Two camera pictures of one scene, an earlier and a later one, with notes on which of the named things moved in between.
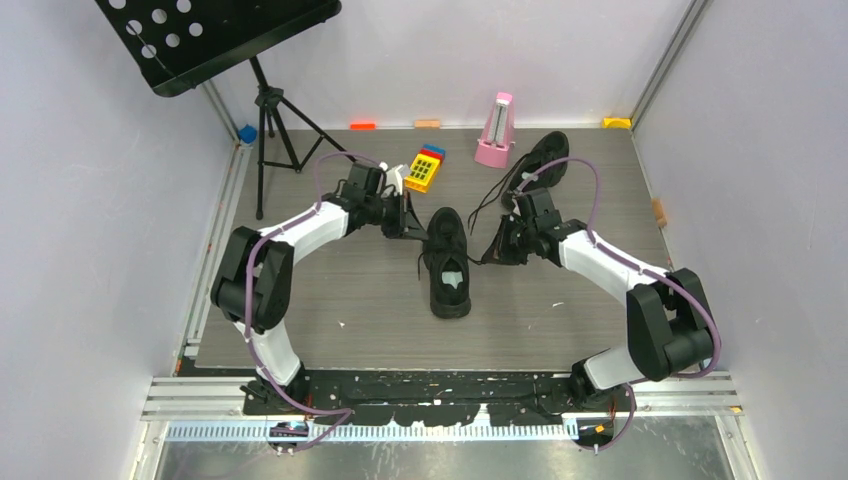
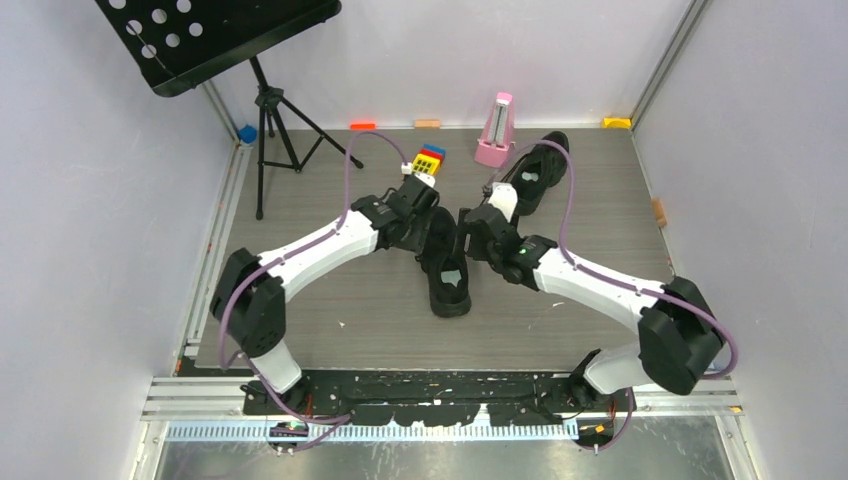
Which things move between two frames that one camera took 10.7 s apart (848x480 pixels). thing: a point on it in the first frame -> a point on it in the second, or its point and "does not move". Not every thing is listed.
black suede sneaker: [445, 252] does not move
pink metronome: [498, 134] does not move
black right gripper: [499, 252] -> [474, 249]
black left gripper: [406, 222] -> [417, 241]
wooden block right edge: [659, 211] does not move
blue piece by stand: [248, 133] does not move
